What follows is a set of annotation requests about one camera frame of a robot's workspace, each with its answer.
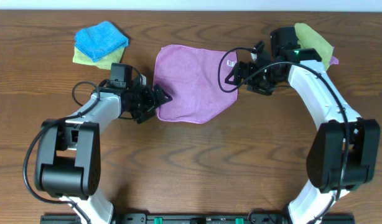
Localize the purple microfibre cloth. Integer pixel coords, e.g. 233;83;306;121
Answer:
153;45;238;124

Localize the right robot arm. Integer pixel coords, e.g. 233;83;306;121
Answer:
218;23;381;223

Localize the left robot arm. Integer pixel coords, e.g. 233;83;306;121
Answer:
23;63;172;223

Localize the green folded cloth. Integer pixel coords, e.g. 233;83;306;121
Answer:
72;47;125;70

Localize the green crumpled cloth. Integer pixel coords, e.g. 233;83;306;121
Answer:
294;23;338;70

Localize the blue folded cloth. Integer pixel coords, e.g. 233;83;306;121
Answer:
75;21;129;62

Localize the left black cable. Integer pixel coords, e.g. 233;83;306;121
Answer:
22;67;145;224

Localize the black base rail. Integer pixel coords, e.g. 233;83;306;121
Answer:
40;213;356;224

